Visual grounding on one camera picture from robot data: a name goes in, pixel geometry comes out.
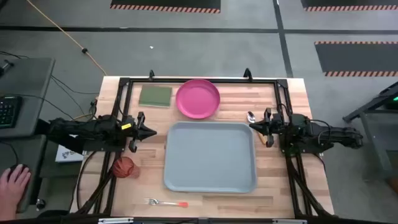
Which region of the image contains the black handle tool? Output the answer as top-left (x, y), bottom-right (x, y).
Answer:
top-left (0, 59), bottom-right (15, 77)

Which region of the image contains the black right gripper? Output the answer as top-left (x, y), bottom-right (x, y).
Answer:
top-left (249, 108), bottom-right (285, 148)

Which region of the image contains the white printed box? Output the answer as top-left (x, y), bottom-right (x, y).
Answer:
top-left (55, 134), bottom-right (85, 163)

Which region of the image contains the grey plastic tray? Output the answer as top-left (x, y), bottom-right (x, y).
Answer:
top-left (163, 121), bottom-right (258, 194)

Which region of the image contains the red translucent plastic cup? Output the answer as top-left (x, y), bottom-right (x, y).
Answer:
top-left (111, 156), bottom-right (141, 179)

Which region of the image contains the black stand with green light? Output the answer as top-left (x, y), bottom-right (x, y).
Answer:
top-left (342, 81), bottom-right (398, 124)

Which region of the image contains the silver metal bracket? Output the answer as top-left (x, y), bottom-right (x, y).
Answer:
top-left (98, 217), bottom-right (134, 224)
top-left (272, 218), bottom-right (308, 224)

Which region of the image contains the person's hand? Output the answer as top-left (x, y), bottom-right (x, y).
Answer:
top-left (0, 164), bottom-right (32, 222)

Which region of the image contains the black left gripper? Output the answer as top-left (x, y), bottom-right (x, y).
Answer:
top-left (124, 111), bottom-right (157, 153)

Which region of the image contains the black mat with hazard stripes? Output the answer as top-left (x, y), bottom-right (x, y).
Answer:
top-left (300, 0), bottom-right (398, 12)
top-left (313, 40), bottom-right (398, 78)
top-left (109, 0), bottom-right (222, 14)

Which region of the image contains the orange floor cable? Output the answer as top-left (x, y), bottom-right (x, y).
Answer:
top-left (26, 0), bottom-right (108, 77)

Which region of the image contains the spoon with yellow handle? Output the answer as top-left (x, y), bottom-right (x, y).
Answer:
top-left (246, 111), bottom-right (269, 146)

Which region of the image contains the pink plastic plate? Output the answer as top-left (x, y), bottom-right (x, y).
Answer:
top-left (175, 78), bottom-right (221, 120)

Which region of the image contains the black floor cable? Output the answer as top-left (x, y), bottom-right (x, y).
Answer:
top-left (50, 75), bottom-right (101, 95)

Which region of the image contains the fork with orange handle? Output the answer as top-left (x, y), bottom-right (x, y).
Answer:
top-left (144, 198), bottom-right (190, 208)

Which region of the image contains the grey desk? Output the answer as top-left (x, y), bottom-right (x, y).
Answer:
top-left (0, 135), bottom-right (48, 215)
top-left (0, 57), bottom-right (56, 139)

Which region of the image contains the black keyboard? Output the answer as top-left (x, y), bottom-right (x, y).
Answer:
top-left (0, 95), bottom-right (23, 129)

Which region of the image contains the black aluminium table frame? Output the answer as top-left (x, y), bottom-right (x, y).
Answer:
top-left (76, 76), bottom-right (335, 218)

